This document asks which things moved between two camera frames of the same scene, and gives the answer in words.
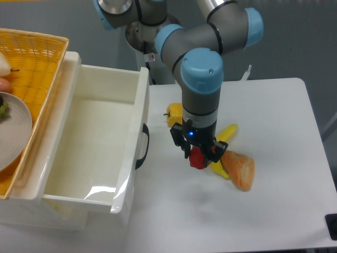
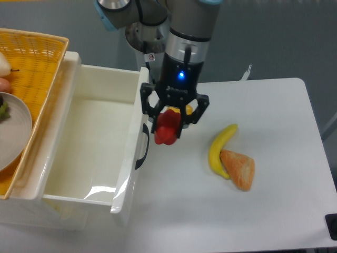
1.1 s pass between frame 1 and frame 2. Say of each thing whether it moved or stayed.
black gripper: moved
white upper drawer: stayed
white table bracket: stayed
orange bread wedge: stayed
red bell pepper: moved
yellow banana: stayed
